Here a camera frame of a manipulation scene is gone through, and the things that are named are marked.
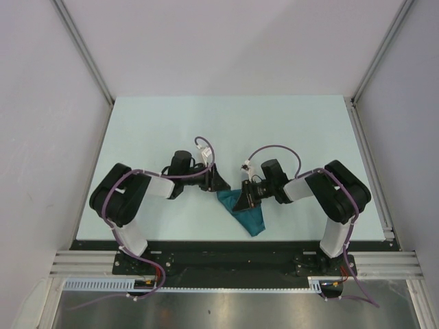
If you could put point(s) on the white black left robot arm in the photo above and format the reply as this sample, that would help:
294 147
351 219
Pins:
118 197

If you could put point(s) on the aluminium corner post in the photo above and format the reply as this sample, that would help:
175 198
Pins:
79 43
384 46

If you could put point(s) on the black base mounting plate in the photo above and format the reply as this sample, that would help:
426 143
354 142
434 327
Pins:
299 258

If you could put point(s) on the right aluminium corner post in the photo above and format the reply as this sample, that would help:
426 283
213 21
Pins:
384 46

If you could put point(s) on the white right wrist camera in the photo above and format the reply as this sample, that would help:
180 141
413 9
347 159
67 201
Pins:
249 170

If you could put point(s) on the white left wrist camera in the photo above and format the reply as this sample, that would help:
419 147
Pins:
206 154

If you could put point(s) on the aluminium frame rail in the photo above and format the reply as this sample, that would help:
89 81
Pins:
394 264

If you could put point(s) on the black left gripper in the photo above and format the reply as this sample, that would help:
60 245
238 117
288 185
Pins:
213 181

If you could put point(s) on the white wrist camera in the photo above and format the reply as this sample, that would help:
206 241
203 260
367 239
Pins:
249 170
206 154

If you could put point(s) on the left aluminium corner post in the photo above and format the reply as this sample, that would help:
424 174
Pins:
79 43

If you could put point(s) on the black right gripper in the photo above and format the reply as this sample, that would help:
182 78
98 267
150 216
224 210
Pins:
247 198

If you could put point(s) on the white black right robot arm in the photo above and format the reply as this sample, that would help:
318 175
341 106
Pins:
341 195

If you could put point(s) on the teal cloth napkin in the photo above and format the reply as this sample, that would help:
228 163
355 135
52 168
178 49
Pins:
251 220

